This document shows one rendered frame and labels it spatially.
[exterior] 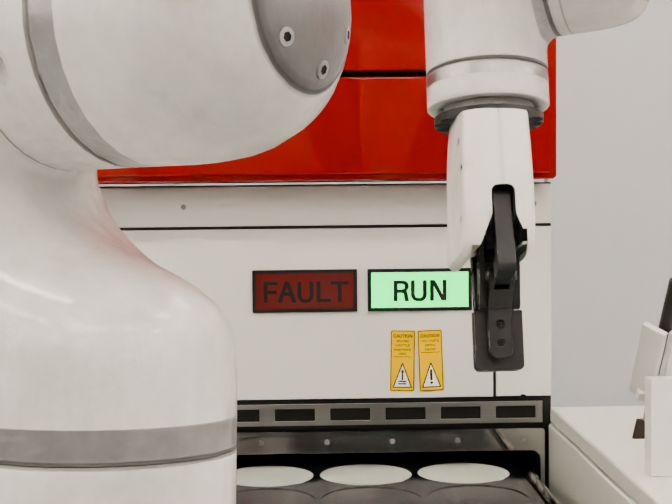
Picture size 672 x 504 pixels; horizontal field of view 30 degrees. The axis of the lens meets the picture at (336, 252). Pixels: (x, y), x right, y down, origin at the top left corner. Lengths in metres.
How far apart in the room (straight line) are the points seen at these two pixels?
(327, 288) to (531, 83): 0.62
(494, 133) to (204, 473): 0.39
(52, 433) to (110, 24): 0.15
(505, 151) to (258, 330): 0.65
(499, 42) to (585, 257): 2.15
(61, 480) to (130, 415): 0.04
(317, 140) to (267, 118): 0.88
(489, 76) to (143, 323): 0.41
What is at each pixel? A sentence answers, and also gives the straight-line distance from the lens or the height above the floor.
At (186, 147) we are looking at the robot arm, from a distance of 0.49.
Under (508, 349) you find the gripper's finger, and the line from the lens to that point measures 0.84.
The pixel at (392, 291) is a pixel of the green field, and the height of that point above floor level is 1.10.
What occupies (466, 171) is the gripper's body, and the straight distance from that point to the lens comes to 0.82.
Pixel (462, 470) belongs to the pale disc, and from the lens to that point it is 1.43.
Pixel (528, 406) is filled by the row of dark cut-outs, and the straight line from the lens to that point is 1.46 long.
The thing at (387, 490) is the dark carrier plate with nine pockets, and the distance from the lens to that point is 1.34.
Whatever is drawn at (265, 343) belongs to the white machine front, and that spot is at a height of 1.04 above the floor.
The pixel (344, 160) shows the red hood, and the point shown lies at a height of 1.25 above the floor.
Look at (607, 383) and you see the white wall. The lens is 3.02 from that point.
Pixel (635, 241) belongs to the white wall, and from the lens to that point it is 3.00.
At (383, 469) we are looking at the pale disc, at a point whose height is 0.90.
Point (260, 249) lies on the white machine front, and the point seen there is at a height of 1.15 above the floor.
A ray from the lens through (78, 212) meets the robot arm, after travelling 0.57.
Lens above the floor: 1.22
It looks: 3 degrees down
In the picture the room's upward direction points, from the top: 1 degrees counter-clockwise
